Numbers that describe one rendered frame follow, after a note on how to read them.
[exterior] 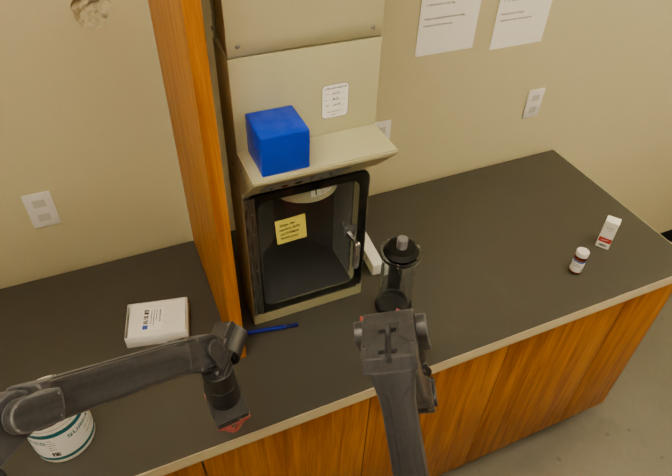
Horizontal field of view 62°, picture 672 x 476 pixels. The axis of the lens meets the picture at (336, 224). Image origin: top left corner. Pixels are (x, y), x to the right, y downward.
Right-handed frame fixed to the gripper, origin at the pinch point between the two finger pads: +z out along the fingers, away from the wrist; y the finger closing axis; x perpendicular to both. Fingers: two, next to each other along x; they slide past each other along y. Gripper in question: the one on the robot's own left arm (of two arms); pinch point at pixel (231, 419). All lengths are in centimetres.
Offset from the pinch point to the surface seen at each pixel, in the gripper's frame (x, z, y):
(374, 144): -46, -39, 24
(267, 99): -26, -51, 33
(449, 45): -100, -30, 71
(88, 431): 28.7, 10.4, 17.7
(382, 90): -78, -19, 72
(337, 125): -41, -41, 32
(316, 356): -26.7, 16.8, 15.9
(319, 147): -35, -40, 28
